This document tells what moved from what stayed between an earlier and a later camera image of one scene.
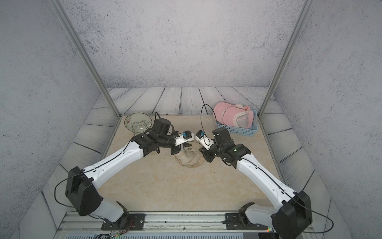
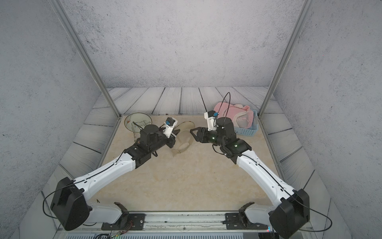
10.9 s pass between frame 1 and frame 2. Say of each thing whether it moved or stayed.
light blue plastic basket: stayed
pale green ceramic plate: stayed
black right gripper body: moved
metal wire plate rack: stayed
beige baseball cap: moved
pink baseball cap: stayed
